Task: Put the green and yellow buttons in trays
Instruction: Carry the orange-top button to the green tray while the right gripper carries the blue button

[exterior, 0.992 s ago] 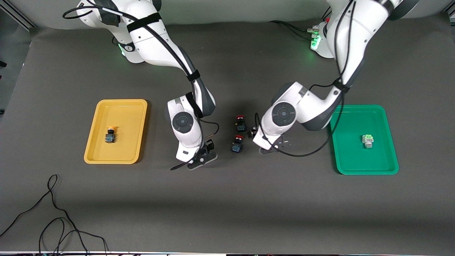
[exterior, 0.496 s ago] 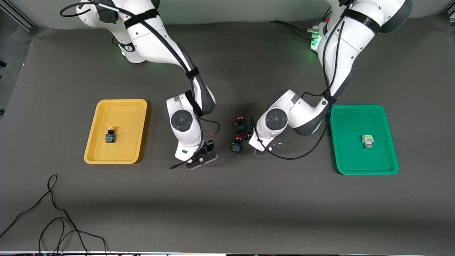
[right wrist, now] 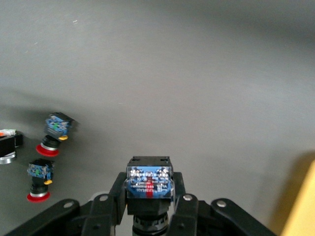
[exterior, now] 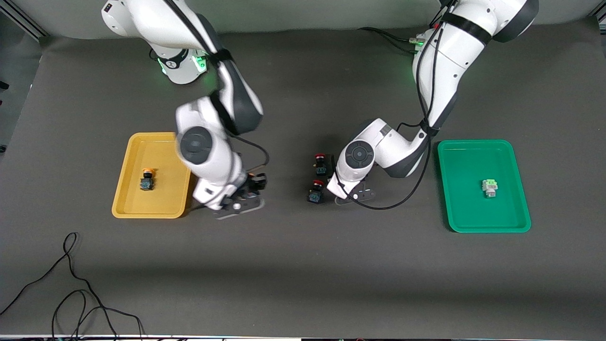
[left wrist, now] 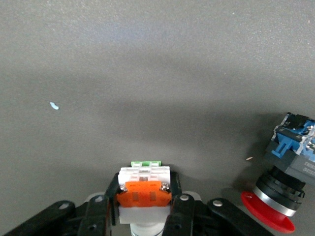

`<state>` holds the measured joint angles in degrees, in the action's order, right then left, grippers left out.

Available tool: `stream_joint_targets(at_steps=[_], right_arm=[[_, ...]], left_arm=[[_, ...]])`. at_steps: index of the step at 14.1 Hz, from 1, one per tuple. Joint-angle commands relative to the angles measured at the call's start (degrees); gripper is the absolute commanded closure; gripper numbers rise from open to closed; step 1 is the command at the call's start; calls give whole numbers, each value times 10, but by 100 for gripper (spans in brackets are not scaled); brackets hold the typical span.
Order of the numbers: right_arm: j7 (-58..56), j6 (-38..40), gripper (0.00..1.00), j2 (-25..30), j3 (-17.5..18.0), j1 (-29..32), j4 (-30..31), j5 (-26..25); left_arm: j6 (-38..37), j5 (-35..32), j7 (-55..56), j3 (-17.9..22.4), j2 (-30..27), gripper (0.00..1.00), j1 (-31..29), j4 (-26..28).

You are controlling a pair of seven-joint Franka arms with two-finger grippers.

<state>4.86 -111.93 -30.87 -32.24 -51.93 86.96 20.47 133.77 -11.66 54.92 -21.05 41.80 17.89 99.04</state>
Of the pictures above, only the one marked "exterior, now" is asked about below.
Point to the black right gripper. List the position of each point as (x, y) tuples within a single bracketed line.
[(249, 186)]

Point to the yellow-capped push button switch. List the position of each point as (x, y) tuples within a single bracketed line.
[(147, 183)]

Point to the aluminium frame rail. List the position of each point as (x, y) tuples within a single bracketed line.
[(600, 16), (23, 19)]

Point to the yellow plastic tray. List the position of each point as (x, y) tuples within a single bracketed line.
[(142, 203)]

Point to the red-capped push button switch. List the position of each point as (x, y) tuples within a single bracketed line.
[(315, 195), (321, 166)]

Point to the green plastic tray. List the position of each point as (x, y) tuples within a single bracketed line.
[(473, 213)]

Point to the dark grey table cloth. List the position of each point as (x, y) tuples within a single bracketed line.
[(303, 265)]

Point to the white switch with green block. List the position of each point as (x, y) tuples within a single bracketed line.
[(490, 187)]

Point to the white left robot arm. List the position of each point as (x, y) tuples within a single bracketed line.
[(450, 61)]

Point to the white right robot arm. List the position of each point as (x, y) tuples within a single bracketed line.
[(222, 166)]

